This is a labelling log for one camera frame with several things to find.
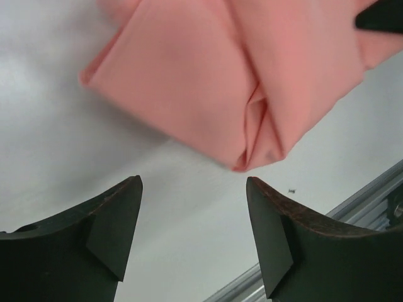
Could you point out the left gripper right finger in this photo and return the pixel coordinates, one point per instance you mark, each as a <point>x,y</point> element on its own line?
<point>307,256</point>

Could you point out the pink pleated skirt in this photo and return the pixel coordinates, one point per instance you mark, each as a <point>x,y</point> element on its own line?
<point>239,81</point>

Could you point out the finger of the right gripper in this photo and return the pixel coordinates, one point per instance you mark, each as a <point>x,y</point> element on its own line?
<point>383,16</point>

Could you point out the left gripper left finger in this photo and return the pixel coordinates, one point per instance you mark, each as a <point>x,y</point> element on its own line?
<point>80,254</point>

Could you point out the aluminium frame rail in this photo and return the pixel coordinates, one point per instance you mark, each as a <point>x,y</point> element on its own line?
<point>377,206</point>

